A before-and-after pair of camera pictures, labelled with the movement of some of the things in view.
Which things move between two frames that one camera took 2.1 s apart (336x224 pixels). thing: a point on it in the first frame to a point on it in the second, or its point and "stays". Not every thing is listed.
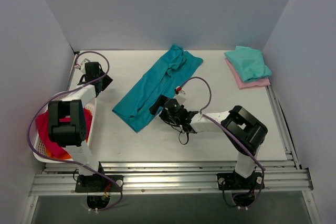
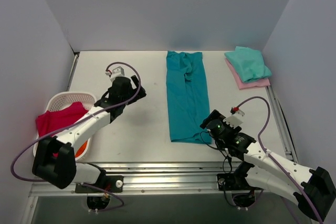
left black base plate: [98, 183] stays
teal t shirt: [162, 77] to [187, 97]
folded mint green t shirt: [249, 63] stays
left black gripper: [92, 69] to [137, 91]
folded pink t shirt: [262, 82] stays
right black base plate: [232, 181] stays
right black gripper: [161, 104] to [210, 120]
